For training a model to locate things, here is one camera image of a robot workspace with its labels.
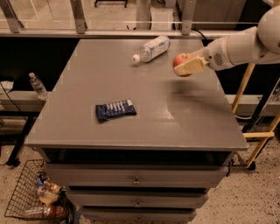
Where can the black wire basket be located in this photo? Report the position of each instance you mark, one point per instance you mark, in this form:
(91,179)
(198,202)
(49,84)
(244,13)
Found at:
(23,196)

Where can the small upright water bottle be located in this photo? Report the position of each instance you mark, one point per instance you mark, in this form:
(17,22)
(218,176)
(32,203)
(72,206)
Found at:
(38,86)

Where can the red bottle in basket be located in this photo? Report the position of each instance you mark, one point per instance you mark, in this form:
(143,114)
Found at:
(46,212)

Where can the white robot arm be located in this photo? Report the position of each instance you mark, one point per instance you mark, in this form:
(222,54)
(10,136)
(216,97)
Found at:
(257,45)

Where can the clear plastic water bottle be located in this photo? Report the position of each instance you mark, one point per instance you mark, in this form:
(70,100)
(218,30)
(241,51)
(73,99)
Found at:
(151,49)

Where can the red apple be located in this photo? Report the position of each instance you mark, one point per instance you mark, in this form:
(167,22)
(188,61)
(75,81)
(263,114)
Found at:
(179,59)

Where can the grey side bench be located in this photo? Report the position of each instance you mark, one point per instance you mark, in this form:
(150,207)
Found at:
(26,101)

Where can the grey drawer cabinet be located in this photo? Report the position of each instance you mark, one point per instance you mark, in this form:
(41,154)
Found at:
(157,165)

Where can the snack bag in basket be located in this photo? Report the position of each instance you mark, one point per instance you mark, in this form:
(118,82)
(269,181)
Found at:
(47,191)

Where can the blue rxbar wrapper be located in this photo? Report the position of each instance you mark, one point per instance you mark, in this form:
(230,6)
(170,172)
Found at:
(116,109)

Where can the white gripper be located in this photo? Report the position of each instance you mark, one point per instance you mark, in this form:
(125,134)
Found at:
(215,55)

